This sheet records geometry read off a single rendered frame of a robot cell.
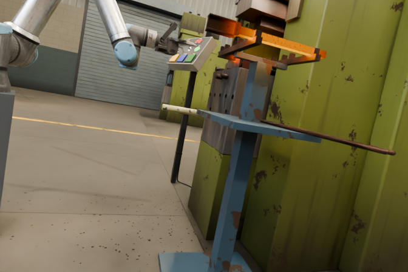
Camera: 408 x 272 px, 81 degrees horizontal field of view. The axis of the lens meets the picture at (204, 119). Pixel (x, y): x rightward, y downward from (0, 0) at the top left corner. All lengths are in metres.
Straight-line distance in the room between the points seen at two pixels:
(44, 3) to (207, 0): 9.24
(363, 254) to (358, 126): 0.60
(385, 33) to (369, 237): 0.95
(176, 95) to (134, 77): 3.34
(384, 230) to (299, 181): 0.50
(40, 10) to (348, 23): 1.37
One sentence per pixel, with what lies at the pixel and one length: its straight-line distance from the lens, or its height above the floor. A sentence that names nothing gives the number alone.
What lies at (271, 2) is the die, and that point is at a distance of 1.55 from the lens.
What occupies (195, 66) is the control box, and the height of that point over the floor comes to 0.95.
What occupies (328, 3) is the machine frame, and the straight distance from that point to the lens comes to 1.20.
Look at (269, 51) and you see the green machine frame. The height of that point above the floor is 1.14.
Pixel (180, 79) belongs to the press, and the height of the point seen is 1.13.
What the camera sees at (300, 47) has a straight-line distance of 0.83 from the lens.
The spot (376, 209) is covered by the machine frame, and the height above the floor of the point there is 0.38.
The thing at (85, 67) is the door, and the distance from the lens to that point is 9.41.
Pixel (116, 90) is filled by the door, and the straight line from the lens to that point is 9.33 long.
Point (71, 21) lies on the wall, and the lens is 9.73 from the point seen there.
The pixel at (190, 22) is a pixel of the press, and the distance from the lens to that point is 6.52.
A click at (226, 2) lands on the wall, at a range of 10.68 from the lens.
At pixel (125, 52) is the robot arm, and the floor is 0.86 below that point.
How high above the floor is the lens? 0.72
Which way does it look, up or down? 4 degrees down
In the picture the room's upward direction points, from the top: 11 degrees clockwise
